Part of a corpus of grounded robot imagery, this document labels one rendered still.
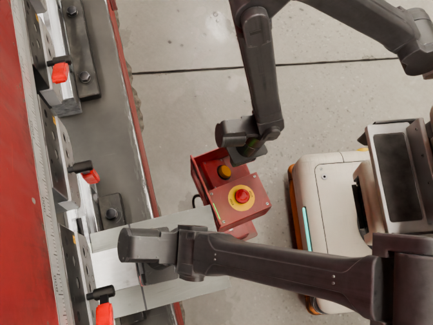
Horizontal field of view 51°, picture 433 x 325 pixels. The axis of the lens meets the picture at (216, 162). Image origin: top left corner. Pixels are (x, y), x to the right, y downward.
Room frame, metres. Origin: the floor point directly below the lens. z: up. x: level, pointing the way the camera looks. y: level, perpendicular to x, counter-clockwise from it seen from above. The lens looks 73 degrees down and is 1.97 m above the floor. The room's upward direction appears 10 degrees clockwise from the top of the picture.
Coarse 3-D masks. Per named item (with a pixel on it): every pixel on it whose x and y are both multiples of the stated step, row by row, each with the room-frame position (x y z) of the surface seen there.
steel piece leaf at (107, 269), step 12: (108, 252) 0.07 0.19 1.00; (96, 264) 0.04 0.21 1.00; (108, 264) 0.04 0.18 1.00; (120, 264) 0.05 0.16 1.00; (132, 264) 0.05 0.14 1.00; (96, 276) 0.02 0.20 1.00; (108, 276) 0.02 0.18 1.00; (120, 276) 0.03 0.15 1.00; (132, 276) 0.03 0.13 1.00; (120, 288) 0.00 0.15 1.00
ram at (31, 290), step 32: (0, 0) 0.33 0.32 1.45; (0, 32) 0.27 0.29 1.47; (0, 64) 0.22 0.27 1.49; (0, 96) 0.18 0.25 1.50; (32, 96) 0.24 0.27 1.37; (0, 128) 0.14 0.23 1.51; (0, 160) 0.10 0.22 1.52; (32, 160) 0.14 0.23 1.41; (0, 192) 0.07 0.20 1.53; (32, 192) 0.09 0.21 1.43; (0, 224) 0.04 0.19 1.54; (32, 224) 0.05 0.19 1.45; (0, 256) 0.01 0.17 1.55; (32, 256) 0.02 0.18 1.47; (0, 288) -0.02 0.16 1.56; (32, 288) -0.01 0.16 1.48; (64, 288) -0.01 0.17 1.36; (0, 320) -0.04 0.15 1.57; (32, 320) -0.04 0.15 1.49
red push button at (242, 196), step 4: (236, 192) 0.29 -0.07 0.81; (240, 192) 0.29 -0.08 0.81; (244, 192) 0.29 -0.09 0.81; (248, 192) 0.30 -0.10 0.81; (236, 196) 0.28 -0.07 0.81; (240, 196) 0.28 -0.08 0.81; (244, 196) 0.28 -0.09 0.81; (248, 196) 0.28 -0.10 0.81; (236, 200) 0.27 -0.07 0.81; (240, 200) 0.27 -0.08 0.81; (244, 200) 0.27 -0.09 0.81; (248, 200) 0.28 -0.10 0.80
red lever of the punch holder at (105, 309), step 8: (96, 288) 0.00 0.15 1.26; (104, 288) 0.00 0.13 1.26; (112, 288) 0.00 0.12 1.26; (88, 296) -0.02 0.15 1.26; (96, 296) -0.02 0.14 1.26; (104, 296) -0.01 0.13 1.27; (112, 296) -0.01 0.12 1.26; (104, 304) -0.02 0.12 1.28; (96, 312) -0.04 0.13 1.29; (104, 312) -0.03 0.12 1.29; (112, 312) -0.03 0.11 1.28; (96, 320) -0.05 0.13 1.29; (104, 320) -0.04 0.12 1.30; (112, 320) -0.04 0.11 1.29
